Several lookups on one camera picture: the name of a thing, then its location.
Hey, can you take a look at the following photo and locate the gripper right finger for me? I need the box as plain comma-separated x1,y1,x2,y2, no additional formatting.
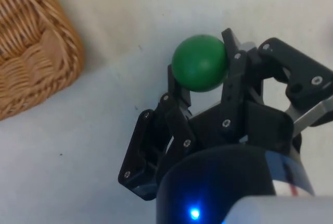
221,28,333,131

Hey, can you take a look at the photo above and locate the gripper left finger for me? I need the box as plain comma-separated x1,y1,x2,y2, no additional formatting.
118,63,198,200

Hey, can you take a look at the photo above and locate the green ball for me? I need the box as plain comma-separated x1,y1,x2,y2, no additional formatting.
171,34,230,93

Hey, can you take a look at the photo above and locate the wicker basket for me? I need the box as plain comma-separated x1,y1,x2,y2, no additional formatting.
0,0,85,122

